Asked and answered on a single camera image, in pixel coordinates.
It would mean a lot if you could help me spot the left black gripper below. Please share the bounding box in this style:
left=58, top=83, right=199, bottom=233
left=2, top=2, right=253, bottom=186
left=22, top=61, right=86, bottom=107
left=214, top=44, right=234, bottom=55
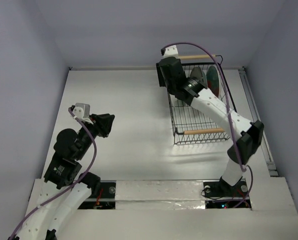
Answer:
left=75, top=112, right=115, bottom=159

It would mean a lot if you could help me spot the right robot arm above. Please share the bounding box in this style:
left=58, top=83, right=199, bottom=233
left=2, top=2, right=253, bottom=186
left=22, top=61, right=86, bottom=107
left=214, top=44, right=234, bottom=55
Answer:
left=156, top=56, right=264, bottom=196

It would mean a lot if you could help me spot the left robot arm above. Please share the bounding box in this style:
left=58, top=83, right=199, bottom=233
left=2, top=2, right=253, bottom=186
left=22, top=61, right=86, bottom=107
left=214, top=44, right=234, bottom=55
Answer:
left=9, top=113, right=115, bottom=240

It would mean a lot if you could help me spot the grey brown plate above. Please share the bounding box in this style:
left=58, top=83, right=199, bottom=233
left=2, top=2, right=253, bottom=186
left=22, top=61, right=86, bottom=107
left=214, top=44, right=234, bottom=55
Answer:
left=190, top=66, right=208, bottom=88

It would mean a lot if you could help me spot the teal red plate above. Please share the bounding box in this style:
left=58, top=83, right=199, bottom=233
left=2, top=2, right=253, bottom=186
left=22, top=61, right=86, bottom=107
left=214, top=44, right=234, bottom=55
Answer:
left=206, top=65, right=221, bottom=97

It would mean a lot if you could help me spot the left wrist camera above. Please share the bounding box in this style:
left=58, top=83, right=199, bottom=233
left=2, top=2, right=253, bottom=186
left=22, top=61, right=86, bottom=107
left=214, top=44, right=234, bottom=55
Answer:
left=72, top=102, right=91, bottom=120

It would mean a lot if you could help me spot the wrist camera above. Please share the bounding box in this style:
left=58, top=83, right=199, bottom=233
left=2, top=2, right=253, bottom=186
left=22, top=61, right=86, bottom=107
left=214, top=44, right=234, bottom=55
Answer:
left=72, top=102, right=91, bottom=120
left=160, top=45, right=179, bottom=59

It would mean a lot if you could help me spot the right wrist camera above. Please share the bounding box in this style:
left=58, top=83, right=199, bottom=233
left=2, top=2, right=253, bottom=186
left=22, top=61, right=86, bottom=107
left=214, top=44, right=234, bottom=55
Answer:
left=160, top=45, right=179, bottom=59

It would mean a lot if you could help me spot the black wire dish rack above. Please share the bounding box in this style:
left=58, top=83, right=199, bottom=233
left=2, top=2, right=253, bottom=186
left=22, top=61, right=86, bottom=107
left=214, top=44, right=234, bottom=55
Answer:
left=168, top=61, right=237, bottom=145

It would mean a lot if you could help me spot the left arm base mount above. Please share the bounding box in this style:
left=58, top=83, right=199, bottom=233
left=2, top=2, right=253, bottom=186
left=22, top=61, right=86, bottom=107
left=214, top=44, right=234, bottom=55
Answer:
left=78, top=181, right=116, bottom=210

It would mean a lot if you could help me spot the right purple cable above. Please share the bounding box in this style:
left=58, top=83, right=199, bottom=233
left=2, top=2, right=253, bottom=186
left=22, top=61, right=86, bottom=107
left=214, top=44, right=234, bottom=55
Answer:
left=161, top=41, right=255, bottom=210

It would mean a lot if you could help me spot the purple cable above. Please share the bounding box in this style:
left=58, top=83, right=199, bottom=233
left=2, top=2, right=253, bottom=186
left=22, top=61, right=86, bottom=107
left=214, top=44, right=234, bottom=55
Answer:
left=161, top=41, right=255, bottom=210
left=6, top=106, right=99, bottom=240

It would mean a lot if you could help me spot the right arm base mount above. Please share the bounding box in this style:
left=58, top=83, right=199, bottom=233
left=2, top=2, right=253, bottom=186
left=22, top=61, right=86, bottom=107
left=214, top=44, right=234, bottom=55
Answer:
left=200, top=179, right=252, bottom=209

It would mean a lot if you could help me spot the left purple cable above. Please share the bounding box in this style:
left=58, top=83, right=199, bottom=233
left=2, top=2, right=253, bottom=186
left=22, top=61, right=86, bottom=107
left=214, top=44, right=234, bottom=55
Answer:
left=6, top=106, right=99, bottom=240

